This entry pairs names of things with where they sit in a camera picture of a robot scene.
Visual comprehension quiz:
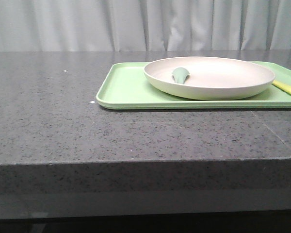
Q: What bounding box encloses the white pleated curtain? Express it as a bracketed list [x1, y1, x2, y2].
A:
[0, 0, 291, 52]

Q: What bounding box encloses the yellow plastic fork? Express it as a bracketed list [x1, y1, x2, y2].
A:
[272, 80, 291, 95]

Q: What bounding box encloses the sage green spoon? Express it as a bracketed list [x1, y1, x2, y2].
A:
[172, 67, 190, 84]

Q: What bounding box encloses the beige round plate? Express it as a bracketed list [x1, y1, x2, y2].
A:
[144, 56, 275, 100]

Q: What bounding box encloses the light green rectangular tray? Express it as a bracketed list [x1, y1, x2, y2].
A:
[96, 62, 291, 110]

